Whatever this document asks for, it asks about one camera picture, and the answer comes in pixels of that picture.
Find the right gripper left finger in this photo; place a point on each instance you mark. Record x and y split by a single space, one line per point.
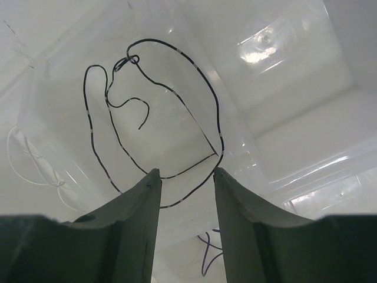
114 243

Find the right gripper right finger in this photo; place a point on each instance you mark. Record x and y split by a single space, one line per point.
264 243

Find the white compartment tray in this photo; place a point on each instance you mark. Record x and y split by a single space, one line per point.
281 94

